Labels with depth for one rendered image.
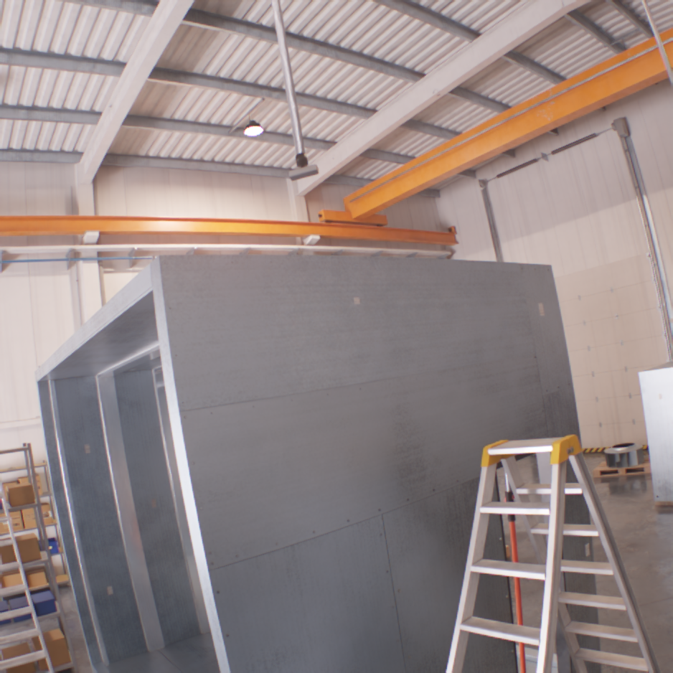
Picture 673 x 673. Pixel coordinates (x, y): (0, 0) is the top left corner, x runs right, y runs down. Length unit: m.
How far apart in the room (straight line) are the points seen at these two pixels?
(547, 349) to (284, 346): 1.87
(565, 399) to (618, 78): 7.16
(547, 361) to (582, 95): 7.25
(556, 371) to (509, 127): 7.75
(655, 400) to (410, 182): 6.79
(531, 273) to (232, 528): 2.37
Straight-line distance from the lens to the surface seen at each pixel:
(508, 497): 3.17
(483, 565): 2.21
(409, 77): 10.69
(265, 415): 2.09
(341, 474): 2.28
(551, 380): 3.53
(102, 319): 2.81
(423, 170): 12.07
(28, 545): 6.36
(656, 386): 8.84
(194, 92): 10.16
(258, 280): 2.16
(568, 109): 10.28
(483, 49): 10.09
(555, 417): 3.53
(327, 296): 2.33
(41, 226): 10.56
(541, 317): 3.54
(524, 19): 9.77
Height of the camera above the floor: 2.65
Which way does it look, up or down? 4 degrees up
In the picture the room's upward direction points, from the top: 9 degrees counter-clockwise
